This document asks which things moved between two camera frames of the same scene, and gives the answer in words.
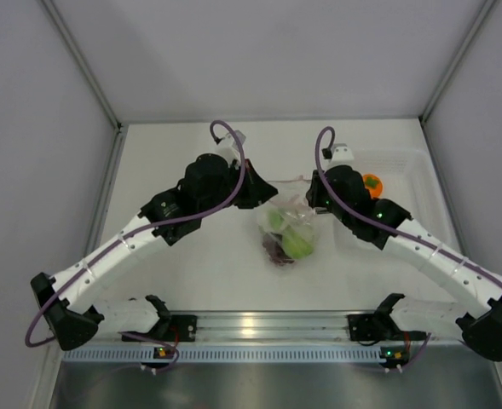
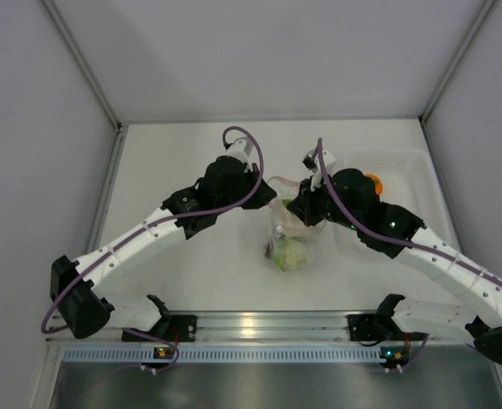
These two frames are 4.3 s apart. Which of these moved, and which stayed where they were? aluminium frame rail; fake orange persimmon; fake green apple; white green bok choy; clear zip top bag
Moved: clear zip top bag; white green bok choy; fake green apple
Stayed: aluminium frame rail; fake orange persimmon
